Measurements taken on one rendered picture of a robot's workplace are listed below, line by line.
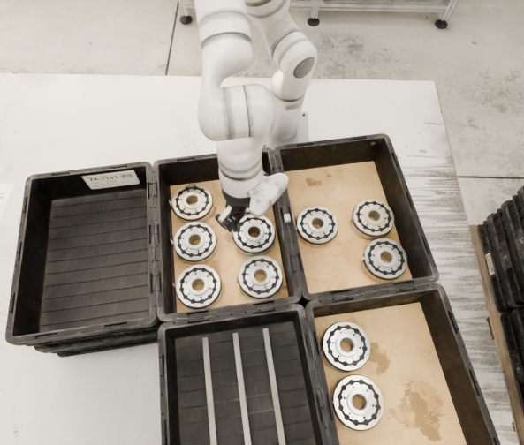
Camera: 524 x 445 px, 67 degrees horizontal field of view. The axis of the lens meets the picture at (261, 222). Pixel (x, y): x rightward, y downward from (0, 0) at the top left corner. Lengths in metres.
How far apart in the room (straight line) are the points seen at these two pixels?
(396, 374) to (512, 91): 2.18
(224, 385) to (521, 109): 2.34
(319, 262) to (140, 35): 2.20
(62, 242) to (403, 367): 0.86
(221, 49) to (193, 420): 0.70
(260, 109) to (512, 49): 2.67
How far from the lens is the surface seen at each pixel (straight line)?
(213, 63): 0.55
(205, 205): 1.00
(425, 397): 0.97
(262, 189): 0.66
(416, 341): 0.98
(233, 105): 0.52
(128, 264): 1.01
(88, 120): 1.47
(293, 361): 0.91
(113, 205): 1.09
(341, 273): 0.97
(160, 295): 0.86
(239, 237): 0.95
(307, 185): 1.06
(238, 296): 0.94
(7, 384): 1.20
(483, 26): 3.20
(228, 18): 0.57
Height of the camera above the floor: 1.73
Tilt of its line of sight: 64 degrees down
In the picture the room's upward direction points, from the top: 1 degrees clockwise
